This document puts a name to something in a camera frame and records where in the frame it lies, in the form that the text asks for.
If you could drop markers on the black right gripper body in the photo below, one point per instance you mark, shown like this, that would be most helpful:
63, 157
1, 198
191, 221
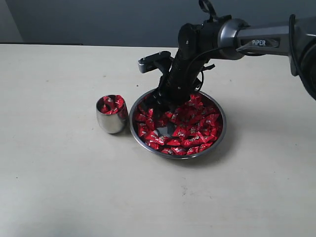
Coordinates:
176, 85

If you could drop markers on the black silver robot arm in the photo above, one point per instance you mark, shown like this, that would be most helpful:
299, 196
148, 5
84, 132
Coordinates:
226, 38

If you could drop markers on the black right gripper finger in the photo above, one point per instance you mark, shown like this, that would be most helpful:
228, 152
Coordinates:
173, 119
159, 117

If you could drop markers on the red candy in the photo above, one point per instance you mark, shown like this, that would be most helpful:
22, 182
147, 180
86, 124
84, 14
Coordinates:
196, 140
119, 102
211, 121
154, 141
109, 106

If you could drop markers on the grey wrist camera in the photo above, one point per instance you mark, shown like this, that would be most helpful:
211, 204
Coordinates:
161, 60

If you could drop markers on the red wrapped candy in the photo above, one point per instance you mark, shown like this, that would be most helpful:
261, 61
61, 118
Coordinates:
211, 121
154, 141
196, 140

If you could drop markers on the stainless steel round plate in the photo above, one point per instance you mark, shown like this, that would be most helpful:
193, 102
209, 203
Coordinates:
192, 114

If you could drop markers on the stainless steel cup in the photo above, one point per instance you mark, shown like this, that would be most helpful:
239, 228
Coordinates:
112, 124

